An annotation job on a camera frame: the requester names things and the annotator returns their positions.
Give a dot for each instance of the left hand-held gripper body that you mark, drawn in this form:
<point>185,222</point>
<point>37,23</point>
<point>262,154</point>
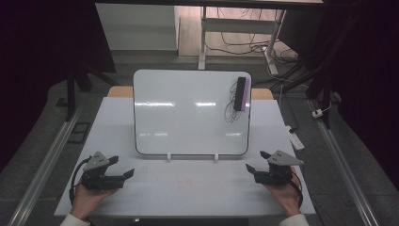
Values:
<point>95,180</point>

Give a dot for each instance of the dark curtain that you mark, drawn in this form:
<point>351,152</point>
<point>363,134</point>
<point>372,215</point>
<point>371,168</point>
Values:
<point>370,78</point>
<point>34,62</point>

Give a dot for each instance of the aluminium rail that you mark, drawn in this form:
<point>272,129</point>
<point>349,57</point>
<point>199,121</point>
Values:
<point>44,171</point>
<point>343,171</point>

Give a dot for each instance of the person's right hand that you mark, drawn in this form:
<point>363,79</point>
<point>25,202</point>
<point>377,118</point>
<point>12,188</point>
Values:
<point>290,197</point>

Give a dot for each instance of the white panel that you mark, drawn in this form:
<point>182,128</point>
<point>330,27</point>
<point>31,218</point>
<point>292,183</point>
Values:
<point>135,28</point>

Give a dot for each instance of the white whiteboard stand clip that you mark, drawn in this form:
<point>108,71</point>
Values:
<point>216,156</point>
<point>168,156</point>

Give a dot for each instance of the wooden table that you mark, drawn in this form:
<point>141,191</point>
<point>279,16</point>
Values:
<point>120,92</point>

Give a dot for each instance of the black metal stand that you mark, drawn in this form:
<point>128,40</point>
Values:
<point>327,100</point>
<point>71,94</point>

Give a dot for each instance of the small white adapter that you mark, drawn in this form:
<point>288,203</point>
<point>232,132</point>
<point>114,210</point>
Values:
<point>317,113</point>

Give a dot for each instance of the white whiteboard with black rim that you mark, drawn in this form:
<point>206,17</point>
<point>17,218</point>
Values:
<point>188,119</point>

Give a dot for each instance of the person's left hand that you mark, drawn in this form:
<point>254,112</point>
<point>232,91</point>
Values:
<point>84,201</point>

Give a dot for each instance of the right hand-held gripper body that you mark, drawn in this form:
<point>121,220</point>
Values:
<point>279,174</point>

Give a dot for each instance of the purple and black whiteboard eraser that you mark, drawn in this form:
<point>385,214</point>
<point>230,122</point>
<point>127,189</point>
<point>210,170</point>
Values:
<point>242,93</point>

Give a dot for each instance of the white-legged desk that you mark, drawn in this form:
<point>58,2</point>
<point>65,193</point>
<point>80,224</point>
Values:
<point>238,25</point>

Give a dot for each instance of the black floor plate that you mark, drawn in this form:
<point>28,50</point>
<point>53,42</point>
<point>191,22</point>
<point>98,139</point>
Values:
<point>79,132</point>

